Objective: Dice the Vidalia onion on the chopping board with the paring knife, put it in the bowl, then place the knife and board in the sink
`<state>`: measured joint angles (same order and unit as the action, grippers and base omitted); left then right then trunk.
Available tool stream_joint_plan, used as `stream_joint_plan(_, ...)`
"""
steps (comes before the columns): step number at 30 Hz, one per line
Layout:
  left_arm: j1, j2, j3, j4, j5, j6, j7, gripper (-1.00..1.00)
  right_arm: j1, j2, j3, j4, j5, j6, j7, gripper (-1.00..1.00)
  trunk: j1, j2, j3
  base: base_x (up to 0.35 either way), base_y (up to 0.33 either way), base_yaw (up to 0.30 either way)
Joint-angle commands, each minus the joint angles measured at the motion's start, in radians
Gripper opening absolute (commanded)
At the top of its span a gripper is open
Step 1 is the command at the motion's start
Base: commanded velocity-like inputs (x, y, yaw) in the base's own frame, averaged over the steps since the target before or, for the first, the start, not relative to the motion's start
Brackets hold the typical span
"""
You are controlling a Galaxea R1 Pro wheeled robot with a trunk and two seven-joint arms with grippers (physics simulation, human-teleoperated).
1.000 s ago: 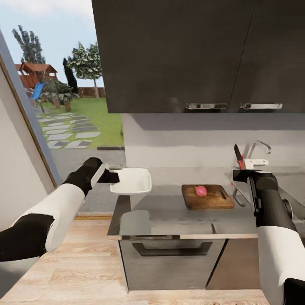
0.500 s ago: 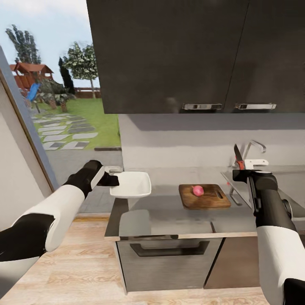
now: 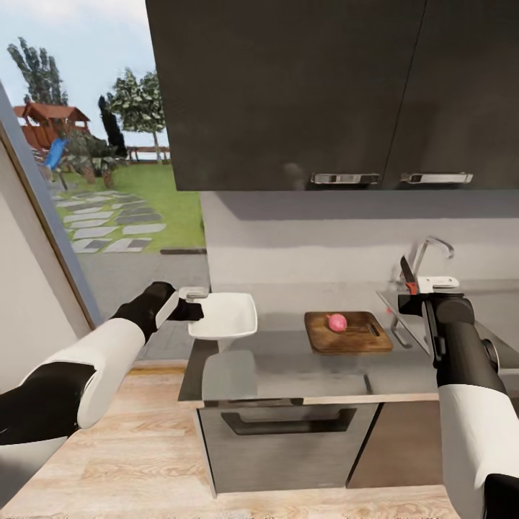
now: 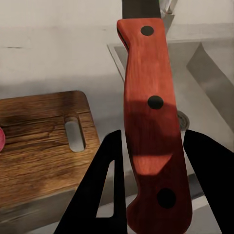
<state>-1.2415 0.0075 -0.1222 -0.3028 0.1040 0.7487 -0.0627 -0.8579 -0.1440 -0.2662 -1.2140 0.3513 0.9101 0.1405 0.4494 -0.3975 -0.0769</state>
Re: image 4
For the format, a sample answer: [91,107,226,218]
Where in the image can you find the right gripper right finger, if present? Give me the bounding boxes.
[183,130,234,234]

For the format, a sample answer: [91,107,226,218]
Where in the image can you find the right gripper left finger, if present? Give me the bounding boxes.
[54,130,127,234]

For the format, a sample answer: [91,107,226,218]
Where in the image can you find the parer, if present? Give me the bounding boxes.
[117,0,193,234]

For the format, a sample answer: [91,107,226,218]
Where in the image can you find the cutting board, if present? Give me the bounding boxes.
[0,90,101,207]

